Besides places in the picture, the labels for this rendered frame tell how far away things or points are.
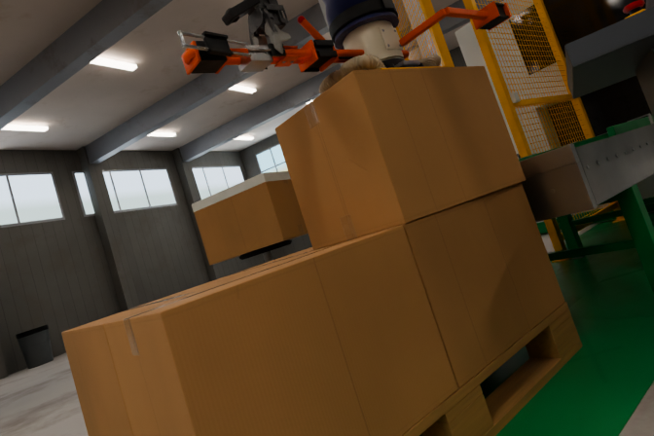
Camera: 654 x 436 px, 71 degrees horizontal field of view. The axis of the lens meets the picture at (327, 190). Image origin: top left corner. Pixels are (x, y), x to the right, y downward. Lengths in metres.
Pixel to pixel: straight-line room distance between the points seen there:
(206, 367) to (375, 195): 0.60
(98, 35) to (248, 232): 4.11
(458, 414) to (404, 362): 0.20
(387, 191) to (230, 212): 1.79
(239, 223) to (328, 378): 1.94
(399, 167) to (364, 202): 0.13
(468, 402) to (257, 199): 1.79
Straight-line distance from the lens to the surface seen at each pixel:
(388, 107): 1.21
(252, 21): 1.34
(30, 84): 7.46
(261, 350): 0.86
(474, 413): 1.24
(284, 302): 0.89
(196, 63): 1.15
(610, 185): 1.79
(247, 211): 2.74
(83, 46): 6.57
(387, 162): 1.14
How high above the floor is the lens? 0.58
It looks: 5 degrees up
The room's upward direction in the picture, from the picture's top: 18 degrees counter-clockwise
